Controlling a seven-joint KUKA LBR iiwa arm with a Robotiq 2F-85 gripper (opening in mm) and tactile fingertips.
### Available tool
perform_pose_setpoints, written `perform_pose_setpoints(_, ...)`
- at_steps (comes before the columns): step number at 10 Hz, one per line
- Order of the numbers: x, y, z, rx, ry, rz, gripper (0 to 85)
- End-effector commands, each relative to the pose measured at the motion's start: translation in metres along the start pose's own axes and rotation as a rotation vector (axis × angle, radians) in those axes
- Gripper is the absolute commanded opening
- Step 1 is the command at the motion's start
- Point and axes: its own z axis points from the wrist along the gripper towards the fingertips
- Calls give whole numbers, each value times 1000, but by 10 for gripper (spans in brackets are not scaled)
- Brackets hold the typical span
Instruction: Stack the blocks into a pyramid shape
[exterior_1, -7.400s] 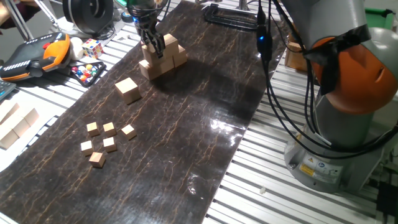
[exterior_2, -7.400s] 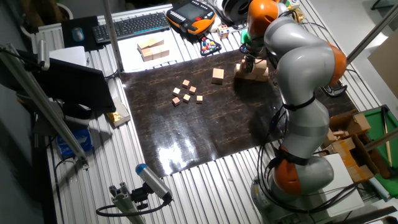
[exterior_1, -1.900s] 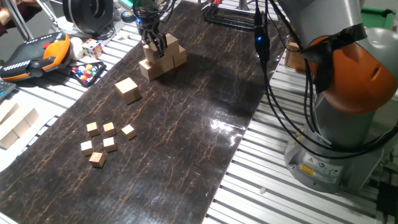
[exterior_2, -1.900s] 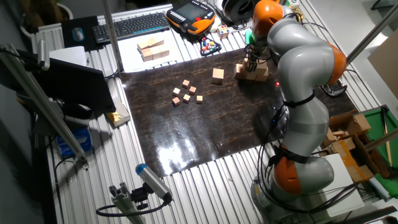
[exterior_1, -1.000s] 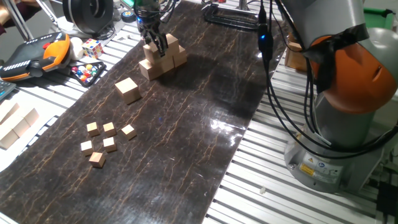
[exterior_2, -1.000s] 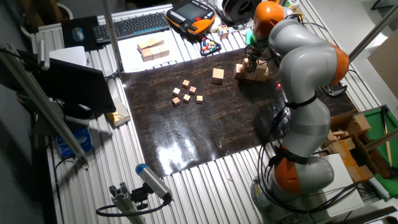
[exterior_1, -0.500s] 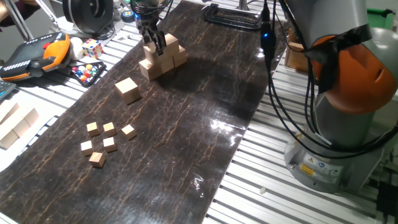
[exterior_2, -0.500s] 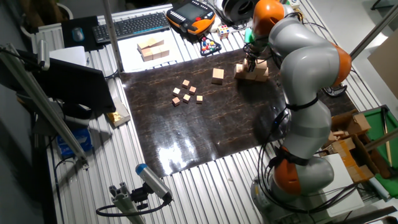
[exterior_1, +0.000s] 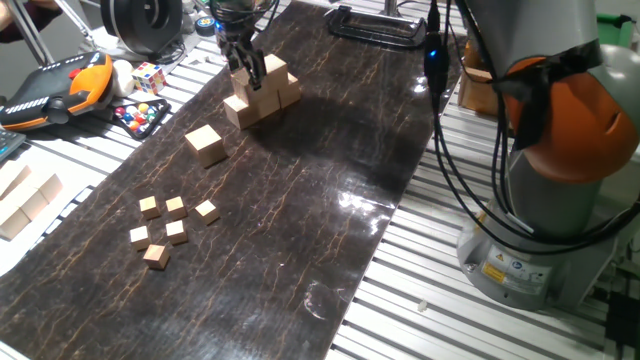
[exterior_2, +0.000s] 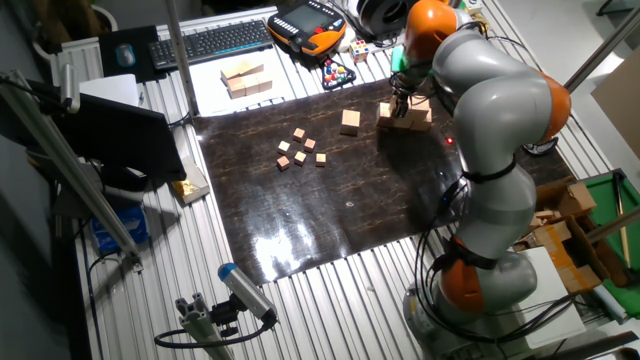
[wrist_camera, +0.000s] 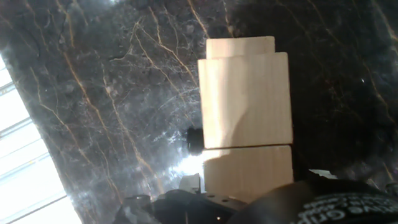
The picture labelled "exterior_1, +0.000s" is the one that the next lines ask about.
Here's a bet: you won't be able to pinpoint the green mini pool table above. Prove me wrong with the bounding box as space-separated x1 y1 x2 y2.
595 13 634 49

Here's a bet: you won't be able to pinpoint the small round black puck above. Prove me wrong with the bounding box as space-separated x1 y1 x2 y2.
194 15 218 38

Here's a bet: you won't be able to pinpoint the orange black teach pendant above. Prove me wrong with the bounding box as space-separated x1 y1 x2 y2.
0 51 115 133

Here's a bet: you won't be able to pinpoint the pale wooden block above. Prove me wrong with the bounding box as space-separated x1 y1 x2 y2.
0 160 33 199
30 172 65 204
0 199 31 242
9 183 50 221

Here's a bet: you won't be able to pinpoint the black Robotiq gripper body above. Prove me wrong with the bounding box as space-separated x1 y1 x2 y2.
215 23 259 62

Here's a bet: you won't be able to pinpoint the person's forearm dark red sleeve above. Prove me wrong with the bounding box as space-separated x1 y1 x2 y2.
0 4 64 45

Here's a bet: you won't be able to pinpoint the small wooden cube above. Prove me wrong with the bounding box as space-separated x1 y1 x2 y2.
142 243 171 272
165 219 190 246
164 195 189 222
138 195 162 221
194 199 221 227
129 225 152 252

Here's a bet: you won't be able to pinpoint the white egg-shaped object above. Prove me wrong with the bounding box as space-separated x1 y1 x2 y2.
110 59 136 99

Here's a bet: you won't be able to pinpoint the Rubik's cube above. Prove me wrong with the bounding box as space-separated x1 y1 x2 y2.
130 61 168 96

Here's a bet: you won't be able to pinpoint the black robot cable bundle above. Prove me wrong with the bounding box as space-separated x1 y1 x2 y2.
423 0 640 256

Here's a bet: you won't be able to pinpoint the slanted silver metal bar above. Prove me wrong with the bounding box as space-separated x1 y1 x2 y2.
4 0 55 67

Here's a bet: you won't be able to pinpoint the black triangle rack coloured balls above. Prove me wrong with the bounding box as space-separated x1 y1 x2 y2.
110 97 173 141

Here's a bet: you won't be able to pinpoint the wooden blocks on paper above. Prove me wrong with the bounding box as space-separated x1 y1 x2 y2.
0 147 109 279

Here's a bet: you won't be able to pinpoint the large wooden cube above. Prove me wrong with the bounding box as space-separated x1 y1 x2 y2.
254 92 281 120
277 72 302 109
263 53 290 92
184 123 229 169
230 67 266 106
223 94 261 131

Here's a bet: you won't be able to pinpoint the thin silver metal rod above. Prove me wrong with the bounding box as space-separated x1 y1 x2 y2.
54 0 99 49

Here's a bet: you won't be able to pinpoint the black plug blue light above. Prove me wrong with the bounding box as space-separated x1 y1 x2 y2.
423 29 450 97

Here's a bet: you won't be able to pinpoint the black computer keyboard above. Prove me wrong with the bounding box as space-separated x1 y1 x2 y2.
0 128 27 164

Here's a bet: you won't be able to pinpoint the black clamp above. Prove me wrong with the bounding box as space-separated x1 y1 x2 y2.
323 4 429 50

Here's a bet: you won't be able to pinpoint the dark marbled table mat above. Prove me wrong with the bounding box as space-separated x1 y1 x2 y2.
0 0 469 360

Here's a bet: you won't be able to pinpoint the black filament spool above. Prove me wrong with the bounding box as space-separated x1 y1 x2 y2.
99 0 184 56

